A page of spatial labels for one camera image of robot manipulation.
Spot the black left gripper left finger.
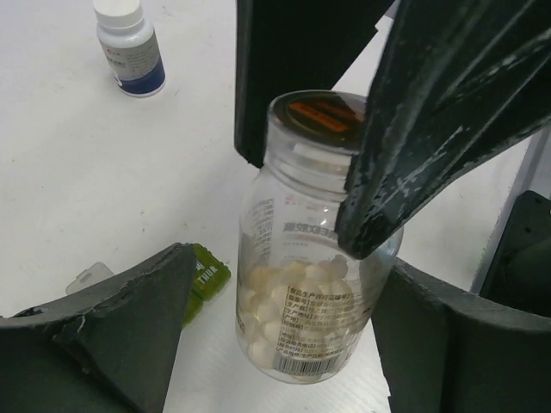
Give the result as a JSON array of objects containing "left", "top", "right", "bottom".
[{"left": 1, "top": 243, "right": 195, "bottom": 412}]

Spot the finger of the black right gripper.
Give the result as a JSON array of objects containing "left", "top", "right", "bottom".
[
  {"left": 336, "top": 1, "right": 550, "bottom": 258},
  {"left": 234, "top": 0, "right": 394, "bottom": 168}
]

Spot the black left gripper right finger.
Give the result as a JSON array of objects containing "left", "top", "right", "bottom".
[{"left": 371, "top": 260, "right": 550, "bottom": 412}]

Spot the weekly pill organizer strip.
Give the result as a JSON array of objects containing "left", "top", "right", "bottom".
[{"left": 64, "top": 243, "right": 232, "bottom": 330}]

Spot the clear glass pill bottle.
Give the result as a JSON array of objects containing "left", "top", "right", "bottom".
[{"left": 236, "top": 90, "right": 403, "bottom": 385}]

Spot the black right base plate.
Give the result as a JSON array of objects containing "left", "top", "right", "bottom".
[{"left": 480, "top": 190, "right": 550, "bottom": 317}]

